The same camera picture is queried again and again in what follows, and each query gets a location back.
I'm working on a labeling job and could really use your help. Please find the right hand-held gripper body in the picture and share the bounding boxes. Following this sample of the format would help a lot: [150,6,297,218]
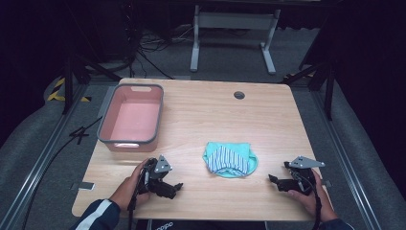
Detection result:
[283,155,327,196]

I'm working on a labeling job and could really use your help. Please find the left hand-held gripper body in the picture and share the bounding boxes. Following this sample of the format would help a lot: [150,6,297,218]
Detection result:
[136,154,174,196]

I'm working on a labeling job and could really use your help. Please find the teal striped underpants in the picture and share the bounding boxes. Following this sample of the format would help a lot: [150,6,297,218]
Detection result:
[202,141,259,179]

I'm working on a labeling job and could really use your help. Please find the pink plastic basin grey rim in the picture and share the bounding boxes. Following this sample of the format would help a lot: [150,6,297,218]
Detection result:
[97,82,165,153]

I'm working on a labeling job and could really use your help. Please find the person's right hand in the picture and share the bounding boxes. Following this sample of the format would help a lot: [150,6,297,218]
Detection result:
[286,168,339,223]

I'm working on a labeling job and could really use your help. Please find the person's left hand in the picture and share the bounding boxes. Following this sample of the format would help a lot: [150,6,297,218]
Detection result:
[109,158,151,213]

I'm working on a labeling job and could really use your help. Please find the person's dark printed shirt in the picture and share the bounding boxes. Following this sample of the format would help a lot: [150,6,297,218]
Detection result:
[136,218,266,230]

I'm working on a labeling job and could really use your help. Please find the black tripod stand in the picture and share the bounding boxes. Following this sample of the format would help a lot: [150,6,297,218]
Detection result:
[281,58,337,122]
[61,52,123,116]

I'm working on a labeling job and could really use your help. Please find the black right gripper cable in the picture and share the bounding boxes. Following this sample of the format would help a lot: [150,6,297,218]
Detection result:
[300,173,323,230]

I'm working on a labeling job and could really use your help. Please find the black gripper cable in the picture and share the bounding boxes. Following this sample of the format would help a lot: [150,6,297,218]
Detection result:
[126,178,142,230]
[300,173,323,230]

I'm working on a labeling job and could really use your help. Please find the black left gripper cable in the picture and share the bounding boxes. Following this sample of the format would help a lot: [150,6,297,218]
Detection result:
[126,178,142,230]

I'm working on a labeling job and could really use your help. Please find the grey metal floor rail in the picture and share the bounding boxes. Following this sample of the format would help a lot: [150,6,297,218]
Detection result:
[0,83,89,230]
[309,90,383,230]

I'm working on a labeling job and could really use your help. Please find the black floor cable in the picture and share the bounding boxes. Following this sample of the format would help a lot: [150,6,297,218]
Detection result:
[19,116,103,230]

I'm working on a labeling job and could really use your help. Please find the bundle of black floor cables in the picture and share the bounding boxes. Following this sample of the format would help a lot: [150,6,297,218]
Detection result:
[123,2,194,81]

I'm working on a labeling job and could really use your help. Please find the white metal stand frame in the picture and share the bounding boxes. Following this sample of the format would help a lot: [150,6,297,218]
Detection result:
[190,4,282,76]

